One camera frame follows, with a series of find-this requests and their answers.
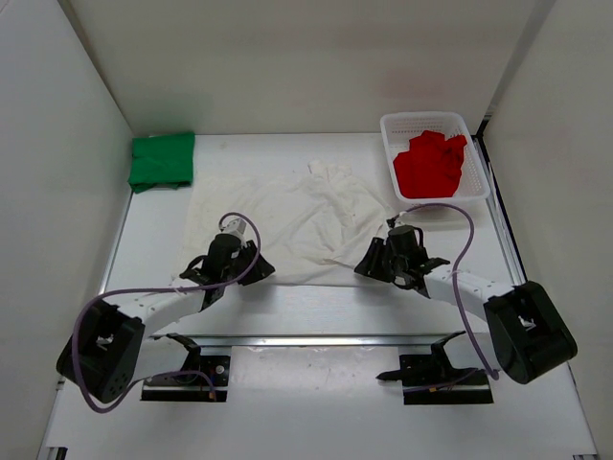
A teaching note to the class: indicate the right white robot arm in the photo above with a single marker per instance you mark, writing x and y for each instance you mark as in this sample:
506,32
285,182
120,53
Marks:
527,336

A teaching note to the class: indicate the white t shirt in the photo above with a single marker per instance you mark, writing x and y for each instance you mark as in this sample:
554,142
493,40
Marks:
315,227

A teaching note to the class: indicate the red t shirt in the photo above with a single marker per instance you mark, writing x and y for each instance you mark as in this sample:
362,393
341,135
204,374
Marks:
432,167

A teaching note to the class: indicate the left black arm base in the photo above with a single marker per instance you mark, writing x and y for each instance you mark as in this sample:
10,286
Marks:
173,368

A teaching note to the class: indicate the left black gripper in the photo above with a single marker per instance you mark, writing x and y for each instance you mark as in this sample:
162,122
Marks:
261,269

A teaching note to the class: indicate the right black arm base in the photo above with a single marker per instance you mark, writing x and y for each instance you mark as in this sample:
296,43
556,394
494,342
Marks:
432,379

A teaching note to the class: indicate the green t shirt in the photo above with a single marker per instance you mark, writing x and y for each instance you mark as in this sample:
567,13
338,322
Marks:
162,161

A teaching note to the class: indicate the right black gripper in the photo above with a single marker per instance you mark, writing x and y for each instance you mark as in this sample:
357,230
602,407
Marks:
372,264

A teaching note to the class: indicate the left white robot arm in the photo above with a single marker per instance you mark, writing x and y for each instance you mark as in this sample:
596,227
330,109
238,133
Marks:
117,340

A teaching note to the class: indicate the white plastic basket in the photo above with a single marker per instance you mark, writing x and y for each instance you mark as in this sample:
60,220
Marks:
397,129

